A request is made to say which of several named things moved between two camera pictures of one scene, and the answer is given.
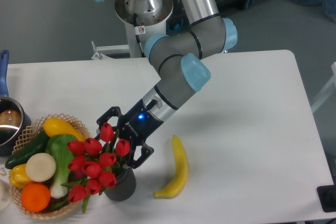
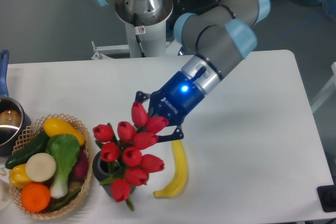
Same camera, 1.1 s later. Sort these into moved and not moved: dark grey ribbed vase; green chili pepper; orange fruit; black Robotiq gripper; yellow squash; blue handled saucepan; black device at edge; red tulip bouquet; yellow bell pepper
Moved: black Robotiq gripper; red tulip bouquet; dark grey ribbed vase
Not moved: orange fruit; blue handled saucepan; yellow bell pepper; yellow squash; black device at edge; green chili pepper
